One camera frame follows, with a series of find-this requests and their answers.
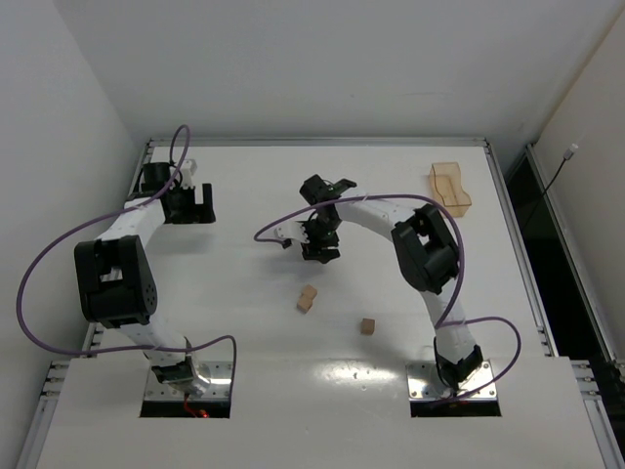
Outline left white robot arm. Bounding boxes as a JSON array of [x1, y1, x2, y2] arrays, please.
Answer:
[[74, 160, 216, 397]]

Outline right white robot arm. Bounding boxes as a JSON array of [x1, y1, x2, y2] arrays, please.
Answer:
[[300, 175, 482, 391]]

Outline lone wooden cube block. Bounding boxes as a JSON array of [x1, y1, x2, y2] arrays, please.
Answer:
[[360, 318, 376, 336]]

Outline translucent orange plastic holder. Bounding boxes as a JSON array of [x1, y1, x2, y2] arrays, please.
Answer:
[[429, 162, 473, 218]]

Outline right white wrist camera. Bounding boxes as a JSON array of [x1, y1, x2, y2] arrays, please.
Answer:
[[273, 220, 309, 248]]

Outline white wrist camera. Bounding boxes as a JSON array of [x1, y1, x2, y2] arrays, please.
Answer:
[[172, 159, 197, 190], [273, 220, 309, 248]]

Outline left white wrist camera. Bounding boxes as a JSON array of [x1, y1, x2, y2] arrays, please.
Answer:
[[172, 159, 197, 190]]

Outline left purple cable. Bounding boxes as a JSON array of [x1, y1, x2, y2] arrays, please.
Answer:
[[16, 123, 238, 392]]

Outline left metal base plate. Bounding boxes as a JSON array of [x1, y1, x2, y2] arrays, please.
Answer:
[[144, 361, 232, 404]]

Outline metal base plate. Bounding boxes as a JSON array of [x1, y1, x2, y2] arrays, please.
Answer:
[[406, 361, 498, 403], [144, 361, 232, 404]]

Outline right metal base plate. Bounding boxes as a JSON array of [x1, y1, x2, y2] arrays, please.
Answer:
[[406, 361, 498, 403]]

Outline red wires under base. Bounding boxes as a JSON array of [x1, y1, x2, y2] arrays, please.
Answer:
[[183, 396, 211, 419]]

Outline black cable with white plug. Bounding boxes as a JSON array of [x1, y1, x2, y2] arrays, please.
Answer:
[[517, 143, 580, 231]]

